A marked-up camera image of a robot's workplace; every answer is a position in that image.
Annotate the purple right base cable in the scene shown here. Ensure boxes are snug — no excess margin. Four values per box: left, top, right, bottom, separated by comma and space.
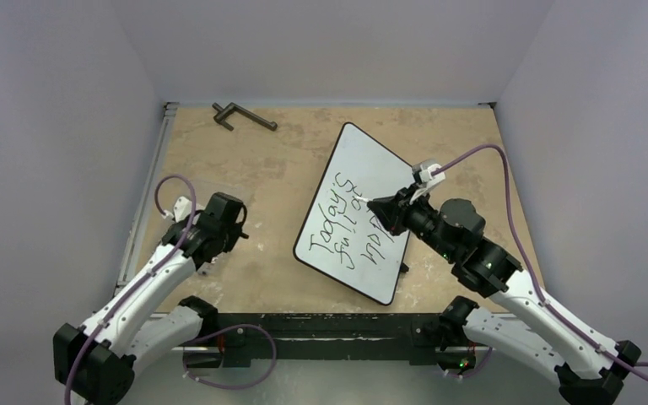
444, 346, 495, 381

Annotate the clear plastic screw box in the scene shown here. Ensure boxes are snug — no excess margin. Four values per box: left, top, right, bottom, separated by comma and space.
192, 178, 253, 278

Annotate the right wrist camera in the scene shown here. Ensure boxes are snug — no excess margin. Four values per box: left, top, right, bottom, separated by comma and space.
409, 159, 446, 203

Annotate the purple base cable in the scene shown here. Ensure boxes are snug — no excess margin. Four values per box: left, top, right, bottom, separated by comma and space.
444, 346, 495, 381
182, 321, 278, 391

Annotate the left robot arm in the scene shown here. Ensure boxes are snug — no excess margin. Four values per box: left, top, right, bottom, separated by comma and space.
52, 192, 247, 404

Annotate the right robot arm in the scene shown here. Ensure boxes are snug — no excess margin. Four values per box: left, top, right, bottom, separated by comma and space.
366, 186, 641, 404

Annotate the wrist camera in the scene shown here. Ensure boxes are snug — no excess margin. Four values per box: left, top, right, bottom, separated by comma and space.
409, 159, 446, 203
161, 196, 192, 222

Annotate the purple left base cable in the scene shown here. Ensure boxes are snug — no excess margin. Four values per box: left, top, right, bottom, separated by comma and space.
182, 321, 278, 391

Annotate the aluminium frame rail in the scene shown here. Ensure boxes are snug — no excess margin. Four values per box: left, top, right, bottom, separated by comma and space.
113, 102, 180, 295

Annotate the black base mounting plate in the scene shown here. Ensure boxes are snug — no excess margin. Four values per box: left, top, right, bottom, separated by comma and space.
182, 311, 496, 371

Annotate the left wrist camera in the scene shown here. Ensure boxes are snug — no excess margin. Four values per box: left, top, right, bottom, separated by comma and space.
161, 196, 192, 222

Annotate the white whiteboard black frame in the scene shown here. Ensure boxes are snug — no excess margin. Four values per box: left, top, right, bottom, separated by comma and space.
293, 122, 413, 305

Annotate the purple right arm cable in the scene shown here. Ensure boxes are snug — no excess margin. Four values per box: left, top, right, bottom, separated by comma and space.
433, 143, 648, 395

